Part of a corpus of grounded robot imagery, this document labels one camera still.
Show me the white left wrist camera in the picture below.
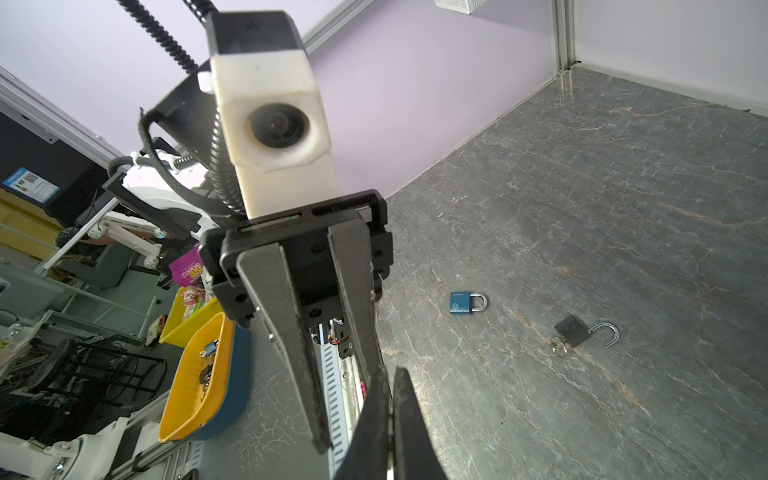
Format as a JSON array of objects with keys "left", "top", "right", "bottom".
[{"left": 205, "top": 11, "right": 341, "bottom": 218}]

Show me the blue padlock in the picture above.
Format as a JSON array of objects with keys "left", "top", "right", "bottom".
[{"left": 449, "top": 291, "right": 489, "bottom": 315}]

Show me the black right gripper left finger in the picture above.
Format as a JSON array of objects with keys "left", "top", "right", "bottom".
[{"left": 335, "top": 365, "right": 391, "bottom": 480}]

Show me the yellow and teal tray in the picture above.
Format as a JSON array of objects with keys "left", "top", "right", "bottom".
[{"left": 157, "top": 313, "right": 251, "bottom": 443}]

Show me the white mesh box basket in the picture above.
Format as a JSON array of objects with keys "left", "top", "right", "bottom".
[{"left": 434, "top": 0, "right": 486, "bottom": 15}]

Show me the silver key with ring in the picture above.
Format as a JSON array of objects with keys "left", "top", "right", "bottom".
[{"left": 550, "top": 336, "right": 570, "bottom": 358}]

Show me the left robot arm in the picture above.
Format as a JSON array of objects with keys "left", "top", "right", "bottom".
[{"left": 123, "top": 1, "right": 393, "bottom": 451}]

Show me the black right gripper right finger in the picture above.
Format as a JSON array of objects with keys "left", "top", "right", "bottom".
[{"left": 393, "top": 367, "right": 447, "bottom": 480}]

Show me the dark grey padlock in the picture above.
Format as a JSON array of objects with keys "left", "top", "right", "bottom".
[{"left": 554, "top": 315, "right": 621, "bottom": 349}]

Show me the yellow plastic bin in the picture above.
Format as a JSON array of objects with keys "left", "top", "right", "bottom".
[{"left": 159, "top": 287, "right": 222, "bottom": 348}]

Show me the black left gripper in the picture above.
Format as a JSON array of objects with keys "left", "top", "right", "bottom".
[{"left": 199, "top": 190, "right": 393, "bottom": 453}]

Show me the white slotted cable duct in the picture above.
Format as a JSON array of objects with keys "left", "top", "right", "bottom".
[{"left": 320, "top": 343, "right": 352, "bottom": 479}]

